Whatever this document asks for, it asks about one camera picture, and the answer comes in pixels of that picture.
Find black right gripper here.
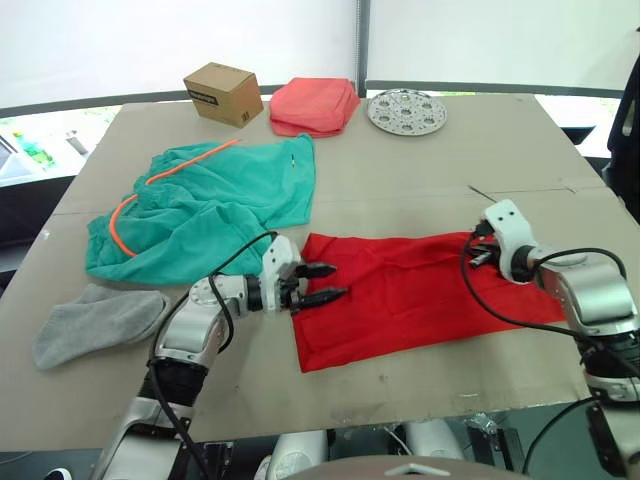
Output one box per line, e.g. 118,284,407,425
468,230,502,267

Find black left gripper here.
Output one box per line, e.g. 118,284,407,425
278,261,352,316

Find red t-shirt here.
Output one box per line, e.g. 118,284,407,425
289,229,569,374

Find round perforated metal plate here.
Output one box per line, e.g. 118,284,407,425
367,88,448,136

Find white rounded robot leg cover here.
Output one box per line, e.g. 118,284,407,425
405,418,467,459
255,429,329,480

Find folded pink cloth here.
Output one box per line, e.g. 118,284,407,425
268,76,362,139

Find dark chair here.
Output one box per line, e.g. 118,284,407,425
605,74,640,222

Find grey robot torso front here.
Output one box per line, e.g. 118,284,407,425
279,453,504,480

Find brown cardboard box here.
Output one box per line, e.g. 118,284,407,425
182,61,265,130

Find grey sock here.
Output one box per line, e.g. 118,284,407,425
74,282,169,307
32,291,171,372

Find grey vertical pole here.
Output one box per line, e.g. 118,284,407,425
353,0,369,97

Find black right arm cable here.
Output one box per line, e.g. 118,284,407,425
460,223,640,377

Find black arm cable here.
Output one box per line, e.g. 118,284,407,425
460,223,640,377
147,230,280,480

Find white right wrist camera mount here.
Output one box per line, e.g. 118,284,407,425
480,198,542,284

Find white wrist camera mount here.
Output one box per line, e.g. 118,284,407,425
258,234,304,314
480,198,542,284

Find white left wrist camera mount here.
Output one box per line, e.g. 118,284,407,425
258,234,304,314

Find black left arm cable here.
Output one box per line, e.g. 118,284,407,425
147,230,280,480

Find green shorts with orange drawstring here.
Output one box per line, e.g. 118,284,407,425
84,133,318,287

